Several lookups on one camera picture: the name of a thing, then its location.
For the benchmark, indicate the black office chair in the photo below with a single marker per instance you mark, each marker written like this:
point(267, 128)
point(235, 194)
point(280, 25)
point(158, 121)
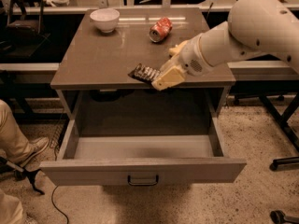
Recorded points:
point(24, 36)

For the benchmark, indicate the red soda can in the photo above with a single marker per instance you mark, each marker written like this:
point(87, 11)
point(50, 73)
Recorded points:
point(160, 30)

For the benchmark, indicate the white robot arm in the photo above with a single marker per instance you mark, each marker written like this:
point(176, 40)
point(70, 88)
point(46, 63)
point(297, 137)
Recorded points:
point(253, 27)

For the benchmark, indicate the open grey top drawer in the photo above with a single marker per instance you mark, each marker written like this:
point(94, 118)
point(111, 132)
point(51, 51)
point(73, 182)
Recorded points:
point(174, 135)

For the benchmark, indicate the person leg beige trousers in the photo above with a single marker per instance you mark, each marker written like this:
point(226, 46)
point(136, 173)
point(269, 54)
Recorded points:
point(12, 140)

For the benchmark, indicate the black chair base leg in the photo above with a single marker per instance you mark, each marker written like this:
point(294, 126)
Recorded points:
point(282, 122)

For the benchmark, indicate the yellow sponge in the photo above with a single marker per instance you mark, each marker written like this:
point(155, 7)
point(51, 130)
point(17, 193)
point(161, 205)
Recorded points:
point(177, 48)

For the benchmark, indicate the white ceramic bowl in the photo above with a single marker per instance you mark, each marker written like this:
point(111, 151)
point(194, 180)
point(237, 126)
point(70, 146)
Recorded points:
point(105, 19)

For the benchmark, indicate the grey sneaker shoe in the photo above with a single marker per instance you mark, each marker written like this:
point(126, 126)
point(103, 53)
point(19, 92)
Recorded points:
point(36, 147)

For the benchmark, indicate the grey drawer cabinet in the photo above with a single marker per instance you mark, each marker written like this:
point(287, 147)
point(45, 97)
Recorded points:
point(99, 64)

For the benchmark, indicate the black drawer handle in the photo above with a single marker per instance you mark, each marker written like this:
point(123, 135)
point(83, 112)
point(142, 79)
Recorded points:
point(142, 182)

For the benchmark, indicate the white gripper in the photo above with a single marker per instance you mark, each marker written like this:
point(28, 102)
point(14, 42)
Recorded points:
point(189, 59)

